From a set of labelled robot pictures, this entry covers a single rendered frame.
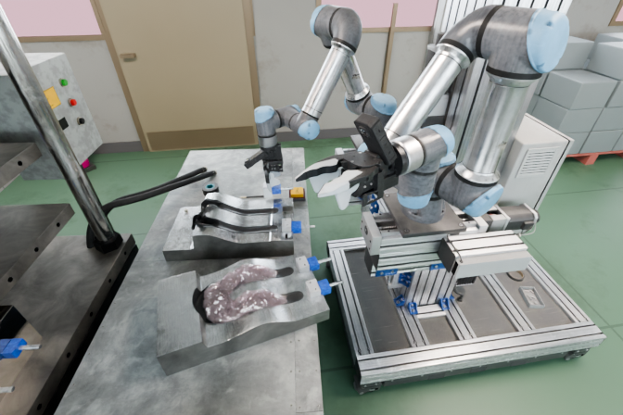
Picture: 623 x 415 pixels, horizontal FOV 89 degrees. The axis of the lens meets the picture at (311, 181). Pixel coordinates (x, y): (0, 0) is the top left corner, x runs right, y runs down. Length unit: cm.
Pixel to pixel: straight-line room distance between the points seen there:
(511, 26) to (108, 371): 135
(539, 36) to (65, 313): 155
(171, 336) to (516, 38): 112
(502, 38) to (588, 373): 193
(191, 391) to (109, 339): 33
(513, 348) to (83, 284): 190
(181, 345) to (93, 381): 28
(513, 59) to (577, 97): 295
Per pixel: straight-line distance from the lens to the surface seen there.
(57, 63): 160
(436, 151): 70
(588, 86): 380
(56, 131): 131
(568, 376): 234
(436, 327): 191
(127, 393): 115
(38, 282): 160
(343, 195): 54
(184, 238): 137
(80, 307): 142
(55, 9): 380
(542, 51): 83
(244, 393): 105
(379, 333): 182
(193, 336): 103
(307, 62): 352
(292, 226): 126
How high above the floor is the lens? 177
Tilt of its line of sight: 35 degrees down
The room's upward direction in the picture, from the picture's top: straight up
